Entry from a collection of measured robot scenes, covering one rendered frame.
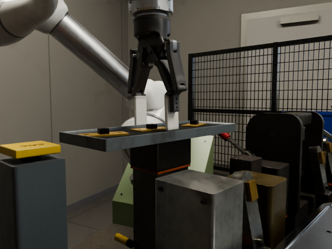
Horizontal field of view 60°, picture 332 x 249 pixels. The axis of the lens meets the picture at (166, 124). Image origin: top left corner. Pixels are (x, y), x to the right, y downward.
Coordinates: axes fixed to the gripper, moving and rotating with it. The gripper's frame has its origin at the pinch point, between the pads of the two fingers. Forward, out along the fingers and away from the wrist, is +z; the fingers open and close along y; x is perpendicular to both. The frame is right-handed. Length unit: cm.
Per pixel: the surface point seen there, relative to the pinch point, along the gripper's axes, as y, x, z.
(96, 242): -47, 7, 48
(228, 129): 7.0, 15.1, 3.5
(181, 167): 5.5, 1.9, 9.9
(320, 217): 25.6, 18.5, 19.4
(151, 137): 10.0, -8.6, 2.2
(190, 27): -210, 223, -87
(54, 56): -248, 68, -48
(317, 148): 17.1, 37.5, 10.0
